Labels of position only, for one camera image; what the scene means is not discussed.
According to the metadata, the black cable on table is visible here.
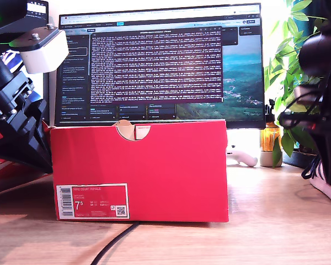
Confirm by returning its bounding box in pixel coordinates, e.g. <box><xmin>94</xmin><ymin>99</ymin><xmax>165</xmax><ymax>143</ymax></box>
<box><xmin>90</xmin><ymin>221</ymin><xmax>140</xmax><ymax>265</ymax></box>

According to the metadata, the red Nike shoebox with lid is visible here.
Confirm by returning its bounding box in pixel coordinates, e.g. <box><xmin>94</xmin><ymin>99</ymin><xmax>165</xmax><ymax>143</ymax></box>
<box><xmin>0</xmin><ymin>119</ymin><xmax>229</xmax><ymax>223</ymax></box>

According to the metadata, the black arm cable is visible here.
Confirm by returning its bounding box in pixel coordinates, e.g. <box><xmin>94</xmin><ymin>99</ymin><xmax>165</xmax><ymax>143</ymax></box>
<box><xmin>277</xmin><ymin>91</ymin><xmax>328</xmax><ymax>130</ymax></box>

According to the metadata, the small white pot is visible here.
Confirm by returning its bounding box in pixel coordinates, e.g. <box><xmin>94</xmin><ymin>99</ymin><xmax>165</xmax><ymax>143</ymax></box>
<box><xmin>259</xmin><ymin>151</ymin><xmax>282</xmax><ymax>168</ymax></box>

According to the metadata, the large black computer monitor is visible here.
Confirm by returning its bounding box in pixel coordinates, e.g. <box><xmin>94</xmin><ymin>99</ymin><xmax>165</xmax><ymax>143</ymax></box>
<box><xmin>54</xmin><ymin>3</ymin><xmax>266</xmax><ymax>130</ymax></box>

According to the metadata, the green leafy houseplant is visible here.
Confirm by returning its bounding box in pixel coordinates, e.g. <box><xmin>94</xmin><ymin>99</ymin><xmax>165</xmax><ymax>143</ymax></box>
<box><xmin>264</xmin><ymin>0</ymin><xmax>329</xmax><ymax>168</ymax></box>

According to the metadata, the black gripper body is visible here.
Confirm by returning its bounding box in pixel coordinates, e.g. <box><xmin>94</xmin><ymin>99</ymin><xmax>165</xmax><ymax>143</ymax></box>
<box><xmin>0</xmin><ymin>55</ymin><xmax>35</xmax><ymax>130</ymax></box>

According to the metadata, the amber pump bottle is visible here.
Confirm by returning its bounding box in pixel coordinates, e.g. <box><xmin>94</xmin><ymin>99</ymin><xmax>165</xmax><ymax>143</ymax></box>
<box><xmin>259</xmin><ymin>99</ymin><xmax>281</xmax><ymax>152</ymax></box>

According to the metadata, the black planter tray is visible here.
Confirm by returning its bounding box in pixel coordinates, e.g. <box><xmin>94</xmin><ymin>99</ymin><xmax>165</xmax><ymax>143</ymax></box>
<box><xmin>282</xmin><ymin>150</ymin><xmax>321</xmax><ymax>169</ymax></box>

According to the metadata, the navy blue suede shoe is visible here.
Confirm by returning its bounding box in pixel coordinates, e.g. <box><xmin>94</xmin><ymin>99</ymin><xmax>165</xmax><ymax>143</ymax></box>
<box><xmin>301</xmin><ymin>156</ymin><xmax>331</xmax><ymax>208</ymax></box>

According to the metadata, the small black computer monitor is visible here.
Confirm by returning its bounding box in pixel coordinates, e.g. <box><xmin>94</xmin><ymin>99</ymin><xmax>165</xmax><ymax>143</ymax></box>
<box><xmin>1</xmin><ymin>0</ymin><xmax>50</xmax><ymax>125</ymax></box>

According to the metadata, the white game controller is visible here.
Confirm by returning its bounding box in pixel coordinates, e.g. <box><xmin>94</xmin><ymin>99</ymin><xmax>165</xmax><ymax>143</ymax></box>
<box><xmin>227</xmin><ymin>150</ymin><xmax>259</xmax><ymax>168</ymax></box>

